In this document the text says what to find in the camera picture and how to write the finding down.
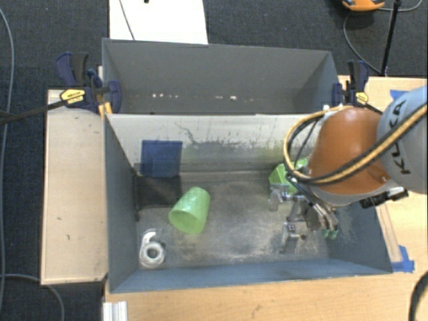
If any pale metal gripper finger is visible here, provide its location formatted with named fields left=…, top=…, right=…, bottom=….
left=280, top=223, right=307, bottom=255
left=268, top=185, right=302, bottom=213

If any bright green plastic block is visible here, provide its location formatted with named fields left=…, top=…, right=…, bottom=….
left=268, top=158, right=309, bottom=194

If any grey metal bin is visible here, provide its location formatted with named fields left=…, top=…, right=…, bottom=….
left=101, top=37, right=395, bottom=294

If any light green plastic cup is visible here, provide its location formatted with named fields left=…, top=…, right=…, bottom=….
left=168, top=186, right=211, bottom=235

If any dark blue block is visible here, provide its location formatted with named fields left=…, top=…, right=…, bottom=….
left=132, top=140, right=184, bottom=222

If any pale wood board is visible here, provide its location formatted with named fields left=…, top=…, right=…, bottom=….
left=39, top=88, right=110, bottom=286

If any black cylinder on white bracket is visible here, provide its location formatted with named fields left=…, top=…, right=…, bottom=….
left=360, top=186, right=409, bottom=209

